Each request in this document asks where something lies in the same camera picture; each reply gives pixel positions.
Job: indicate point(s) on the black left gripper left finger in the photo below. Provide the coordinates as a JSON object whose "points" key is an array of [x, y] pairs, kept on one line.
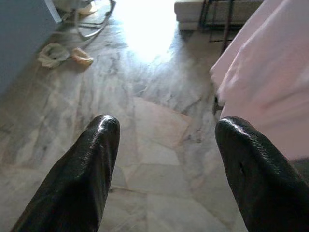
{"points": [[72, 188]]}

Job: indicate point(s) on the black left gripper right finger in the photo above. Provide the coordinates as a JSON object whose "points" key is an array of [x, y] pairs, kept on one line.
{"points": [[265, 188]]}

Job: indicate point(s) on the white garment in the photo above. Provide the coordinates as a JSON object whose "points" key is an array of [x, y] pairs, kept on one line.
{"points": [[265, 72]]}

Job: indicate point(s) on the pale green cloth hat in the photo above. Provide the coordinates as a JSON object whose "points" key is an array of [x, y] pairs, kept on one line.
{"points": [[48, 61]]}

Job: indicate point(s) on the black drying rack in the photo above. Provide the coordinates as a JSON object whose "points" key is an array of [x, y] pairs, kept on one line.
{"points": [[228, 24]]}

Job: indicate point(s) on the pale blue baby bouncer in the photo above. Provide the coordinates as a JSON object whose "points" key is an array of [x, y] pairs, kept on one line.
{"points": [[85, 10]]}

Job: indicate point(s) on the beige floor mattress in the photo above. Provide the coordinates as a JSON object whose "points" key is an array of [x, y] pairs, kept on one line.
{"points": [[188, 14]]}

